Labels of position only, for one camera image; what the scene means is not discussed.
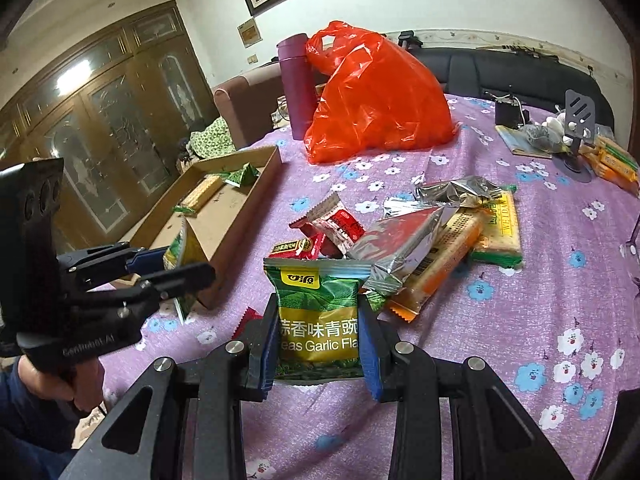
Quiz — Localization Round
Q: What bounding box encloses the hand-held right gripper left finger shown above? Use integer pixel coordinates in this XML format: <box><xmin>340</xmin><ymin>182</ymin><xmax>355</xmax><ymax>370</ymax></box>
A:
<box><xmin>59</xmin><ymin>292</ymin><xmax>281</xmax><ymax>480</ymax></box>

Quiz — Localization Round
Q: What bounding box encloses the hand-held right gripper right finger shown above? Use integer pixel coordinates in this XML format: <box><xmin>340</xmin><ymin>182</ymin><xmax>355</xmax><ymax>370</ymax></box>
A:
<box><xmin>358</xmin><ymin>297</ymin><xmax>575</xmax><ymax>480</ymax></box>

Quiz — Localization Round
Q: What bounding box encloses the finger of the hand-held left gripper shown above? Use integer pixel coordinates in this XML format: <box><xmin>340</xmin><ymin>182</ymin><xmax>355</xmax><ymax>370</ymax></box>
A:
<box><xmin>57</xmin><ymin>242</ymin><xmax>170</xmax><ymax>282</ymax></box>
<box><xmin>79</xmin><ymin>262</ymin><xmax>217</xmax><ymax>315</ymax></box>

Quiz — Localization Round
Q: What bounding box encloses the green pea snack packet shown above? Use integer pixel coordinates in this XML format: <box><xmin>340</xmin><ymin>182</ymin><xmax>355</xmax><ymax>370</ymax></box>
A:
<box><xmin>162</xmin><ymin>217</ymin><xmax>210</xmax><ymax>323</ymax></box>
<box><xmin>263</xmin><ymin>256</ymin><xmax>372</xmax><ymax>386</ymax></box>

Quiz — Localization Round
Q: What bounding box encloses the red zigzag-edge wrapper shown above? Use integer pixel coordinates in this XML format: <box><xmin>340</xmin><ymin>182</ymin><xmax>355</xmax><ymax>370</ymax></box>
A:
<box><xmin>239</xmin><ymin>306</ymin><xmax>264</xmax><ymax>332</ymax></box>

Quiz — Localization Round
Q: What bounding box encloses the shallow cardboard box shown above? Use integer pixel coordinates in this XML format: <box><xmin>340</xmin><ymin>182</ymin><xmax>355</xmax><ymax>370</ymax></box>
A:
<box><xmin>120</xmin><ymin>145</ymin><xmax>283</xmax><ymax>311</ymax></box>

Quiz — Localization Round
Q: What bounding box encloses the silver foil packet red face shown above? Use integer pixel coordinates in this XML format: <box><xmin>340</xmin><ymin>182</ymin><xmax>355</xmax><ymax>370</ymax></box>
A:
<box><xmin>346</xmin><ymin>206</ymin><xmax>449</xmax><ymax>299</ymax></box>

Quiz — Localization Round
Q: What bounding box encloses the long orange cracker pack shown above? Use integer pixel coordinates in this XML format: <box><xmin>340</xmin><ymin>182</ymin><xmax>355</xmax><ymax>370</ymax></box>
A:
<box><xmin>387</xmin><ymin>208</ymin><xmax>493</xmax><ymax>323</ymax></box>

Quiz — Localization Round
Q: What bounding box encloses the red and white snack packet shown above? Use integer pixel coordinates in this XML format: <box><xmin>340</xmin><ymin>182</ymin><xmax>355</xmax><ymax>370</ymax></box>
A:
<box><xmin>289</xmin><ymin>191</ymin><xmax>367</xmax><ymax>257</ymax></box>

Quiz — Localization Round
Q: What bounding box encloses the green and yellow cracker pack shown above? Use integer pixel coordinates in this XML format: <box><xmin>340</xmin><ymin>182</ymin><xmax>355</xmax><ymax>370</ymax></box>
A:
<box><xmin>470</xmin><ymin>191</ymin><xmax>524</xmax><ymax>267</ymax></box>

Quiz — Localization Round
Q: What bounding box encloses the person's left forearm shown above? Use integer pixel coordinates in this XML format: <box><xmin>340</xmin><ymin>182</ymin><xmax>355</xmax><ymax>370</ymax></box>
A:
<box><xmin>0</xmin><ymin>360</ymin><xmax>101</xmax><ymax>480</ymax></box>

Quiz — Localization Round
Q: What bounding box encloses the person's left hand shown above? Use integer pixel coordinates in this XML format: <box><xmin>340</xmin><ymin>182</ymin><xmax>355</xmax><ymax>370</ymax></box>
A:
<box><xmin>17</xmin><ymin>357</ymin><xmax>107</xmax><ymax>417</ymax></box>

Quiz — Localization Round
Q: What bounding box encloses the clear-wrapped cracker pack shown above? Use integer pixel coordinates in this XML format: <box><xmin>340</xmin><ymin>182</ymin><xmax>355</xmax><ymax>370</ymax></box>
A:
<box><xmin>175</xmin><ymin>174</ymin><xmax>226</xmax><ymax>217</ymax></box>

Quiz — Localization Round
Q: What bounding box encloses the red candy with gold label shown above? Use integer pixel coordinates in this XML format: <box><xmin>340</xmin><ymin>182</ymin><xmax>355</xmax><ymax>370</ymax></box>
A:
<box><xmin>271</xmin><ymin>236</ymin><xmax>328</xmax><ymax>262</ymax></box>

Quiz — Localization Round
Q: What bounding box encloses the purple floral tablecloth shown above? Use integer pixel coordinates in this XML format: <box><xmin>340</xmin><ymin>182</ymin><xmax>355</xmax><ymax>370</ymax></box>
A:
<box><xmin>97</xmin><ymin>92</ymin><xmax>640</xmax><ymax>480</ymax></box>

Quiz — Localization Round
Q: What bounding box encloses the green patterned blanket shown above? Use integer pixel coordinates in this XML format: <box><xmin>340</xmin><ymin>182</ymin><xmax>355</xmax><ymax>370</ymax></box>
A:
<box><xmin>187</xmin><ymin>117</ymin><xmax>237</xmax><ymax>158</ymax></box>

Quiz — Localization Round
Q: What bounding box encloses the wooden glass-door cabinet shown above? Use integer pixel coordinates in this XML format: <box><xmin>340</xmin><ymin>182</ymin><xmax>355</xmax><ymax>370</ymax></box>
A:
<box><xmin>0</xmin><ymin>0</ymin><xmax>221</xmax><ymax>266</ymax></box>

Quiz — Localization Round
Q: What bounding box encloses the brown armchair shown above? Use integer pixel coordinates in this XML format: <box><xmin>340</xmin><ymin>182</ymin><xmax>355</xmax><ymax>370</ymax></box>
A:
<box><xmin>214</xmin><ymin>64</ymin><xmax>288</xmax><ymax>151</ymax></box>

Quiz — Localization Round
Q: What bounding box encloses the purple drinking bottle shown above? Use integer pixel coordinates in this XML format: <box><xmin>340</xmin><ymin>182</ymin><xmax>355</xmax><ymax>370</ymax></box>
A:
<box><xmin>277</xmin><ymin>33</ymin><xmax>322</xmax><ymax>142</ymax></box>

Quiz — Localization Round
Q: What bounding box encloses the thin paper booklet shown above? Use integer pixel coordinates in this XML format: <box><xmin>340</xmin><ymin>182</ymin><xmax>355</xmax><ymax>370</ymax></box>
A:
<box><xmin>495</xmin><ymin>124</ymin><xmax>556</xmax><ymax>159</ymax></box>

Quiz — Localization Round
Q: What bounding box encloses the red plastic bag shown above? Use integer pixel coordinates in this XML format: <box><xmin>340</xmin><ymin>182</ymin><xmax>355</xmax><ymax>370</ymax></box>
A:
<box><xmin>305</xmin><ymin>20</ymin><xmax>462</xmax><ymax>165</ymax></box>

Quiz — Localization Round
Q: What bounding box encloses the grey plastic bag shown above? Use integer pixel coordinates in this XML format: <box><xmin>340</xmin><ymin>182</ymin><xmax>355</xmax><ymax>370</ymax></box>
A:
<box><xmin>520</xmin><ymin>122</ymin><xmax>563</xmax><ymax>153</ymax></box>

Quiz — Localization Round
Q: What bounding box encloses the small black box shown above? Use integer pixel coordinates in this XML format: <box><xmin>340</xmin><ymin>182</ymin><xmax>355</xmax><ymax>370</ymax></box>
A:
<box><xmin>495</xmin><ymin>91</ymin><xmax>532</xmax><ymax>128</ymax></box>

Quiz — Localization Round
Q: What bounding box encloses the orange biscuit pack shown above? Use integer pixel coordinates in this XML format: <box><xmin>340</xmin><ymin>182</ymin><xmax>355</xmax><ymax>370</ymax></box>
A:
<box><xmin>582</xmin><ymin>149</ymin><xmax>640</xmax><ymax>184</ymax></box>
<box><xmin>596</xmin><ymin>135</ymin><xmax>633</xmax><ymax>160</ymax></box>

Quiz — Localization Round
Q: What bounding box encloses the black leather sofa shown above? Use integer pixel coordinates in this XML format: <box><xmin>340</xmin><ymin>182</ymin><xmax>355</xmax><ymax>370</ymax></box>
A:
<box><xmin>400</xmin><ymin>47</ymin><xmax>616</xmax><ymax>131</ymax></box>

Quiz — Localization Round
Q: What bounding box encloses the grey phone stand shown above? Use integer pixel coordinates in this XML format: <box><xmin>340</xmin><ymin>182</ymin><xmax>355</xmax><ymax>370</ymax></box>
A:
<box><xmin>550</xmin><ymin>89</ymin><xmax>597</xmax><ymax>184</ymax></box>

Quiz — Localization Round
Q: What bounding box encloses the small wall plaque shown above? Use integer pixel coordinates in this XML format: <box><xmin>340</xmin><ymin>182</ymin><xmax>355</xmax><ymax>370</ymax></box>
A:
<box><xmin>237</xmin><ymin>17</ymin><xmax>263</xmax><ymax>50</ymax></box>

